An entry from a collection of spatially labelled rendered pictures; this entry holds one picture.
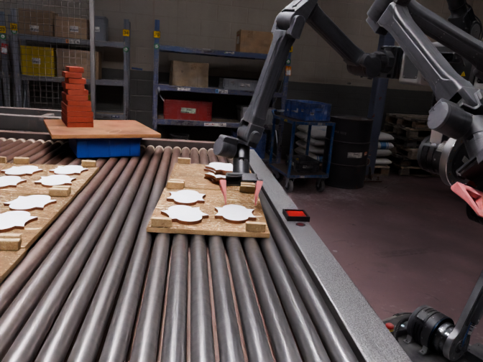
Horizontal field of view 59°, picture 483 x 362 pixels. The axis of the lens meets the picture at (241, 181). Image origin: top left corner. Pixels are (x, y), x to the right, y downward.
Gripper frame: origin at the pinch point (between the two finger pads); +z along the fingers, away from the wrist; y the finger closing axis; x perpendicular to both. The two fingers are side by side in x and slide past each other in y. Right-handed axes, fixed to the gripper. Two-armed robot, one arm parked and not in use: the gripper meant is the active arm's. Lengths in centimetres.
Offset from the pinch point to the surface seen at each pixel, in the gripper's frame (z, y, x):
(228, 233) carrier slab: 13.3, -4.3, -14.8
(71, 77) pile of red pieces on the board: -74, -80, 51
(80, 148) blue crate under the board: -38, -72, 54
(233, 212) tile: 5.0, -2.3, -5.3
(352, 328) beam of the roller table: 38, 19, -49
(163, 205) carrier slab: 1.4, -25.1, 1.2
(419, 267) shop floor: -4, 151, 189
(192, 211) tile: 5.1, -15.0, -6.2
